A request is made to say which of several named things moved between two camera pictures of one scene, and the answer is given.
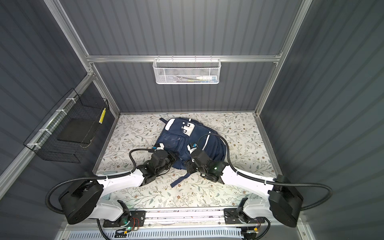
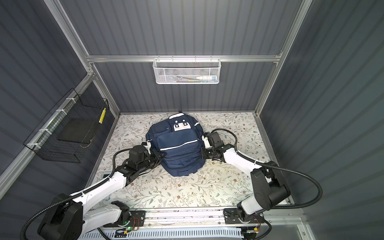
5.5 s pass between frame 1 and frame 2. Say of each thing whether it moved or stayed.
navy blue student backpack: moved
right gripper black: moved
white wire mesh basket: stayed
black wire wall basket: stayed
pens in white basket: stayed
